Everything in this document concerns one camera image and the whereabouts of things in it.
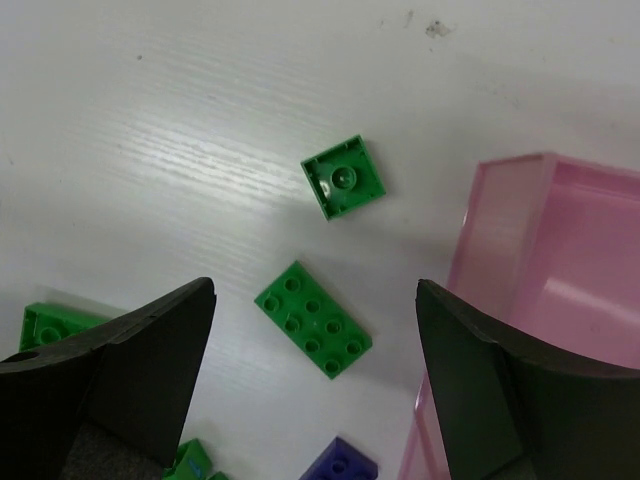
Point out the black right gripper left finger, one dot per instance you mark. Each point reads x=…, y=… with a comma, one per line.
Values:
x=111, y=402

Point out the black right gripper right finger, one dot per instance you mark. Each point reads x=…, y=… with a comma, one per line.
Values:
x=510, y=405

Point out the multicolour compartment tray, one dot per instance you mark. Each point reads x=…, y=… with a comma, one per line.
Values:
x=550, y=246

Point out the purple lego brick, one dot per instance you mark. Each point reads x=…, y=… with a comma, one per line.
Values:
x=341, y=461

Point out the green lego plate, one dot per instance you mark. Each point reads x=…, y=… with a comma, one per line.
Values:
x=318, y=325

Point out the green square lego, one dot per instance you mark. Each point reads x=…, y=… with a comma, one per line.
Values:
x=343, y=178

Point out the green lego bottom small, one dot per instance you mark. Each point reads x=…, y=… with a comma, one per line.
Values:
x=192, y=462

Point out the green lego brick left edge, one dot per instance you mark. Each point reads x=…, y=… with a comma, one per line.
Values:
x=46, y=323

